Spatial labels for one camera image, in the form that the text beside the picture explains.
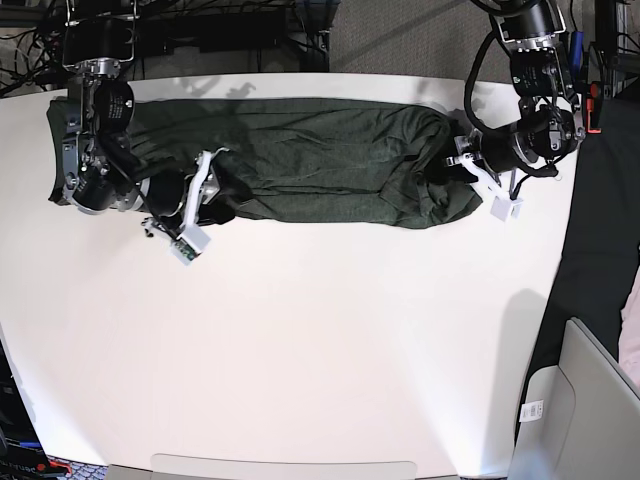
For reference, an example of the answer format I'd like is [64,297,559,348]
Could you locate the white barcode label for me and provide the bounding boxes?
[519,400,544,423]

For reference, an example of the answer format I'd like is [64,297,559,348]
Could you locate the blue-handled tool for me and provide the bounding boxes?
[568,30,584,81]

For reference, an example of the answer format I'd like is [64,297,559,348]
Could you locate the white camera mount, image-right gripper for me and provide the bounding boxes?
[444,152,524,222]

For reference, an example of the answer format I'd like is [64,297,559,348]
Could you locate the black gripper, image-left arm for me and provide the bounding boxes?
[140,172,236,225]

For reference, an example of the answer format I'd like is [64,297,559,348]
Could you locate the red clamp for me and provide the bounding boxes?
[585,81,603,134]

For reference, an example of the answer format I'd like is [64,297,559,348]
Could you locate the black robot arm, image-right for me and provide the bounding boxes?
[428,1,584,184]

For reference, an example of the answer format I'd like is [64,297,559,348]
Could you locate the black box with blue label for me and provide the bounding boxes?
[1,349,48,479]

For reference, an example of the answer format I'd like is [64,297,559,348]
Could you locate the white camera mount, image-left gripper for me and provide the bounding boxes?
[171,147,229,266]

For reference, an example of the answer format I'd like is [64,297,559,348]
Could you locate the black aluminium frame post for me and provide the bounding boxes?
[294,0,338,73]

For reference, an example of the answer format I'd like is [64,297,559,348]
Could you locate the tangled black cables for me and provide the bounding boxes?
[0,0,66,96]

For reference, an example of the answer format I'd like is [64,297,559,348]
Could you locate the green long-sleeve T-shirt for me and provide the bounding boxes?
[45,97,485,231]

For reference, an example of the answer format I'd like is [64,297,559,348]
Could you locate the grey plastic bin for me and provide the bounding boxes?
[508,319,639,480]

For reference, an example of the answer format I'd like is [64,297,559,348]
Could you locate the pink cloth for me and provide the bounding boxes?
[619,270,640,386]

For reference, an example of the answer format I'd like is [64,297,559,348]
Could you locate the black gripper, image-right arm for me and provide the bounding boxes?
[424,128,525,186]

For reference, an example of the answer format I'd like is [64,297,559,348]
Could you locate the orange-handled tool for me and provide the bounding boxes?
[36,460,73,476]

